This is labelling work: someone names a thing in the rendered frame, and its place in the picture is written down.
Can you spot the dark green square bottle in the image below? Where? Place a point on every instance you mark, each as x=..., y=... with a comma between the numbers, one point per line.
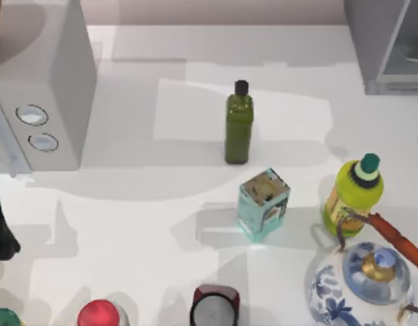
x=239, y=129

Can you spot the dark red and grey can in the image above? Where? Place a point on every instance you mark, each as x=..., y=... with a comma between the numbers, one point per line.
x=214, y=307

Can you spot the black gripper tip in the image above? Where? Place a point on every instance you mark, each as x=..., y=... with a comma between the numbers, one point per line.
x=0, y=224

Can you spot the blue and white teapot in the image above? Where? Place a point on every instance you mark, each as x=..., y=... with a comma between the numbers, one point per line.
x=365, y=288

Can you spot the large microwave knob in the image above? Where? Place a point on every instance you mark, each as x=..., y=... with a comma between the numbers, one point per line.
x=32, y=114

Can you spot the grey cabinet with dark inside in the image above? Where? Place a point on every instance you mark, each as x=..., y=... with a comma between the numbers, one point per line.
x=392, y=44

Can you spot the yellow-green bottle with green cap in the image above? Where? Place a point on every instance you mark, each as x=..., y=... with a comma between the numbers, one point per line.
x=356, y=197

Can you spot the bottle with red cap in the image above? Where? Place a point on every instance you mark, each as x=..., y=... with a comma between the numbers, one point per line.
x=99, y=314

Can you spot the teal printed carton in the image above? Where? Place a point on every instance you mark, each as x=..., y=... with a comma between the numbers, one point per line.
x=263, y=203

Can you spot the pale microwave oven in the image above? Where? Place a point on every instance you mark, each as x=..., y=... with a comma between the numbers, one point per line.
x=56, y=85

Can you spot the small microwave knob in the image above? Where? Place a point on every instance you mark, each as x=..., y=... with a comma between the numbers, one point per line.
x=43, y=142

